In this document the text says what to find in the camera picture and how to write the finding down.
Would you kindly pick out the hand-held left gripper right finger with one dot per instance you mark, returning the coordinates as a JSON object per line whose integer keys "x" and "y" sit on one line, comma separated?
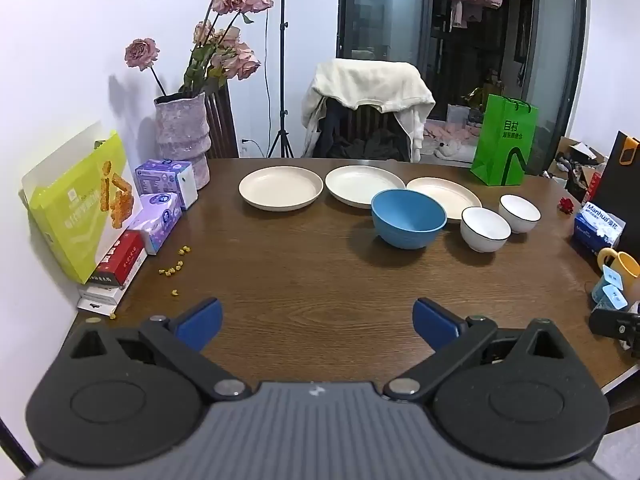
{"x": 435, "y": 327}

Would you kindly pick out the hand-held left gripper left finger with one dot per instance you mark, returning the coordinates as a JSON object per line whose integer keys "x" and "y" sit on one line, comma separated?
{"x": 200, "y": 322}

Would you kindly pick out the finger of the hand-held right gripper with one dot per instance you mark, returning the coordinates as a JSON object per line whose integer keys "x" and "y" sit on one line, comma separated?
{"x": 607, "y": 325}

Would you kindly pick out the white bowl with black rim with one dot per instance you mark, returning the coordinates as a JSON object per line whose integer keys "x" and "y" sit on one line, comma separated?
{"x": 484, "y": 230}
{"x": 520, "y": 212}

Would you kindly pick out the blue bowl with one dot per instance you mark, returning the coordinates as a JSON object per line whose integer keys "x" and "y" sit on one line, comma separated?
{"x": 407, "y": 220}

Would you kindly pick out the cream plate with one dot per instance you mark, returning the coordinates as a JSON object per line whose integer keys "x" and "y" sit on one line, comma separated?
{"x": 362, "y": 182}
{"x": 280, "y": 187}
{"x": 450, "y": 195}

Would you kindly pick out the blue yogurt cup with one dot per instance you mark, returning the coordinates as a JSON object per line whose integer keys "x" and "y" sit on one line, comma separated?
{"x": 611, "y": 276}
{"x": 614, "y": 296}

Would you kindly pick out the scattered yellow popcorn pieces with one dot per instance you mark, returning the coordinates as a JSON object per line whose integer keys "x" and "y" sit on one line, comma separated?
{"x": 172, "y": 265}

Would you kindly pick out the yellow mug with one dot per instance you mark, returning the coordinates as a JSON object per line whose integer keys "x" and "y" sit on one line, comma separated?
{"x": 625, "y": 262}

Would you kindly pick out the blue tissue pack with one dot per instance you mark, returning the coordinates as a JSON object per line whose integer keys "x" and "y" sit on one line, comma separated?
{"x": 597, "y": 227}

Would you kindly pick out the red carton box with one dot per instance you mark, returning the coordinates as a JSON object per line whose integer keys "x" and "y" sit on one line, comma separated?
{"x": 122, "y": 260}

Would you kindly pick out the white flat box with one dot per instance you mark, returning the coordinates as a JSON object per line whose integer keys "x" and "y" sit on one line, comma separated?
{"x": 97, "y": 297}

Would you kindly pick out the purple tissue pack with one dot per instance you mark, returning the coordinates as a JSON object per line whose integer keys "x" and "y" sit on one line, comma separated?
{"x": 157, "y": 220}

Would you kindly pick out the small red flower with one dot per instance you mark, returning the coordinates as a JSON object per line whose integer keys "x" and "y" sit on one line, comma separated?
{"x": 566, "y": 205}

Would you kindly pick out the purple tissue box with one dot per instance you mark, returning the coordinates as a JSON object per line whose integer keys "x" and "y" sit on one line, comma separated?
{"x": 165, "y": 180}

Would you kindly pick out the yellow-green snack box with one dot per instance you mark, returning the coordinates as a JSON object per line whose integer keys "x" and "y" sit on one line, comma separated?
{"x": 80, "y": 205}

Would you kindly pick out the white stuffed toy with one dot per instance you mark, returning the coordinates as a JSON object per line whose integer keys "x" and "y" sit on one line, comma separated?
{"x": 452, "y": 149}

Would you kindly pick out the green paper shopping bag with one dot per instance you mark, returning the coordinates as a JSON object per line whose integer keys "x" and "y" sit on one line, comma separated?
{"x": 502, "y": 145}

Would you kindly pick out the pink bedding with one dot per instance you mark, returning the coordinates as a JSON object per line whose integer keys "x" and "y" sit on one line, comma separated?
{"x": 450, "y": 132}

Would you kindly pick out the dark garment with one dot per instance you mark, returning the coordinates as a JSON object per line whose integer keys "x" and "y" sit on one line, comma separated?
{"x": 360, "y": 145}

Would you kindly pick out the wooden chair with clothes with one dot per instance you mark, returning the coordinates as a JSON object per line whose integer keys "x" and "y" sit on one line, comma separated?
{"x": 365, "y": 122}

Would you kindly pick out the chair with white cloth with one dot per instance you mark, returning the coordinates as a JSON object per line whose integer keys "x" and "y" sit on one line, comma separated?
{"x": 370, "y": 82}

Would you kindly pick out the black light stand tripod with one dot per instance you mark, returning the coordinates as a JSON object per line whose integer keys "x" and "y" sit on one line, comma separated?
{"x": 283, "y": 60}

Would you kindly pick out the dried pink roses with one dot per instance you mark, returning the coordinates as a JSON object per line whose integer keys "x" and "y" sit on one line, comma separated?
{"x": 225, "y": 45}

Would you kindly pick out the glass sliding door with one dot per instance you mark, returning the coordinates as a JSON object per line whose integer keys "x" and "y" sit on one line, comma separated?
{"x": 380, "y": 10}

